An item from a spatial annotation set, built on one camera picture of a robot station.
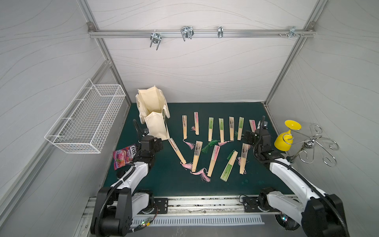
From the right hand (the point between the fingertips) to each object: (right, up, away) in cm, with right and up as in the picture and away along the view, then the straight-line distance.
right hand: (256, 132), depth 84 cm
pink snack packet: (-79, -15, +5) cm, 81 cm away
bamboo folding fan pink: (-33, -10, +11) cm, 37 cm away
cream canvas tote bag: (-59, +12, -2) cm, 61 cm away
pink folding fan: (-35, +1, +20) cm, 40 cm away
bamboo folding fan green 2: (-3, +2, +21) cm, 21 cm away
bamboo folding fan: (-25, -8, +14) cm, 30 cm away
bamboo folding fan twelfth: (-43, -3, +17) cm, 46 cm away
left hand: (-64, -6, +4) cm, 64 cm away
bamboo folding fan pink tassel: (-8, +5, +24) cm, 26 cm away
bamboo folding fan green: (-16, +4, +24) cm, 29 cm away
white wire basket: (-87, +6, -15) cm, 89 cm away
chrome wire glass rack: (+16, -3, -18) cm, 25 cm away
